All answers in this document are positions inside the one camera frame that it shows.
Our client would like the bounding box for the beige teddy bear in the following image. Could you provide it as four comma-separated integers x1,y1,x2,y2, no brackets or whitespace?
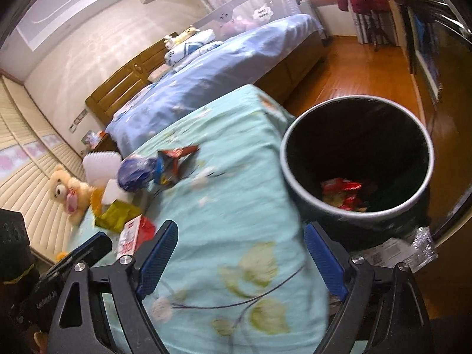
48,165,95,226

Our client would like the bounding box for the yellow snack bag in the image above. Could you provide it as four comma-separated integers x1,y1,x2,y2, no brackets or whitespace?
95,200,142,233

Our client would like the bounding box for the blue clear plastic bag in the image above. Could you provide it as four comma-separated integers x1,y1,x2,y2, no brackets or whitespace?
117,155,157,193

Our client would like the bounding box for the red white milk carton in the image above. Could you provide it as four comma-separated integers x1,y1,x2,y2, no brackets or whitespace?
116,215,156,260

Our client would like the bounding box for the grey bed guard rail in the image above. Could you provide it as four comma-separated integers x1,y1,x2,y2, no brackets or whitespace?
194,0,301,41

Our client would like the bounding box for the wooden headboard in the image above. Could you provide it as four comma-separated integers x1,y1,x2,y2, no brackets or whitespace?
85,39,167,126

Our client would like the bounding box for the blue floral bed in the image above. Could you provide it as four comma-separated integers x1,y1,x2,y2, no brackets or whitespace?
106,14,322,157

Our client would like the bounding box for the black tv cabinet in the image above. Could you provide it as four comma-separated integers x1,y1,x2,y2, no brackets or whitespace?
394,0,471,240

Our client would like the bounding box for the black trash bin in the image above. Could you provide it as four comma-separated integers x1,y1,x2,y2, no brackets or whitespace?
280,95,435,251

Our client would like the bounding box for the yellow plush dog toy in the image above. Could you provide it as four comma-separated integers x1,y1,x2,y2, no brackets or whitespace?
164,27,199,50

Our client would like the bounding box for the folded blue white quilt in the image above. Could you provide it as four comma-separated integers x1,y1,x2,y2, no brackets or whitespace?
164,29,223,73

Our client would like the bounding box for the wooden nightstand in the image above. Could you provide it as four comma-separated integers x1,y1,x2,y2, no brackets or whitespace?
91,132,119,153

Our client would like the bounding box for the silver foil bag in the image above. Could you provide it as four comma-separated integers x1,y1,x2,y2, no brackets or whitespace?
351,227,437,273

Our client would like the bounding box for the white foam net sleeve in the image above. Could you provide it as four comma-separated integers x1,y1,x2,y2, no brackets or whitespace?
82,151,122,187

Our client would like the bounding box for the teal floral tablecloth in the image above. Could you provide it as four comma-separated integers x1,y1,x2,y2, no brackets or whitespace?
137,86,328,353

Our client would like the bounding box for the dark red snack wrapper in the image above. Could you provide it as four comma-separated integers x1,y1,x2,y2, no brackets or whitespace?
154,145,199,187

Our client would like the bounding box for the beige pillow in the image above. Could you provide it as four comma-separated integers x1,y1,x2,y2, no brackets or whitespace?
147,64,172,83

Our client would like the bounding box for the yellow foam net sleeve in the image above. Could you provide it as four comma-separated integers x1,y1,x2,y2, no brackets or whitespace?
90,188,105,217

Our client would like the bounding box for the person's left hand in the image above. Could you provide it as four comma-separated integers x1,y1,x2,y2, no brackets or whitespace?
34,331,48,354

